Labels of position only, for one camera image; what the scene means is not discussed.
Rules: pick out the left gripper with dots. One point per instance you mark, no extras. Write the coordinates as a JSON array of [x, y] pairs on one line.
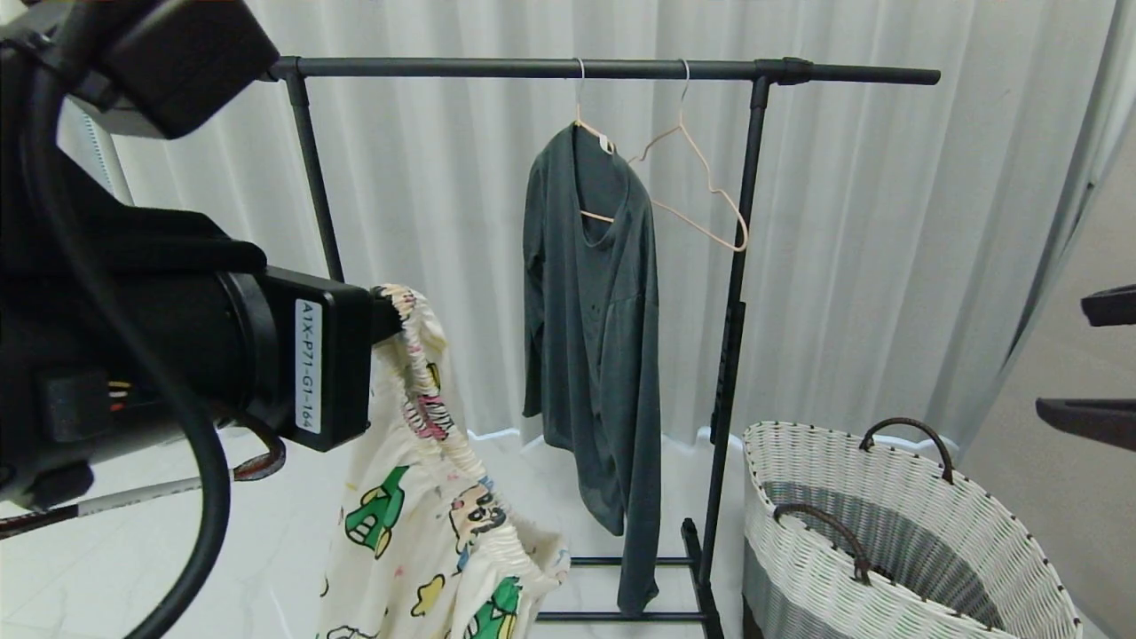
[[346, 355]]

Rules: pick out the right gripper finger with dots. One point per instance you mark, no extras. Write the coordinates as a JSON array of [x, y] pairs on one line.
[[1114, 306], [1100, 419]]

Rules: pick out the cream printed garment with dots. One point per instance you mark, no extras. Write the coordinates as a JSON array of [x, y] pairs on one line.
[[399, 550]]

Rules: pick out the dark grey sleeveless shirt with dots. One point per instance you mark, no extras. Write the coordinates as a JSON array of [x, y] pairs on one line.
[[595, 355]]

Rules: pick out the pink clothes hanger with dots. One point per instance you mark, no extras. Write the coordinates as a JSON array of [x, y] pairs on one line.
[[596, 216], [692, 224]]

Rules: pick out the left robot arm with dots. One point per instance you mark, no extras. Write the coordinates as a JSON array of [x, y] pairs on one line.
[[9, 89]]

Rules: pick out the black clothes rack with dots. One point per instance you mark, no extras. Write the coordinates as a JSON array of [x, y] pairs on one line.
[[444, 67]]

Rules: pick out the white laundry basket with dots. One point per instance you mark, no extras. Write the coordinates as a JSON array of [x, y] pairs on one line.
[[799, 550]]

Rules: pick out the white curtain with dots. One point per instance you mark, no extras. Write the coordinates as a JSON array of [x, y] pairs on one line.
[[887, 222]]

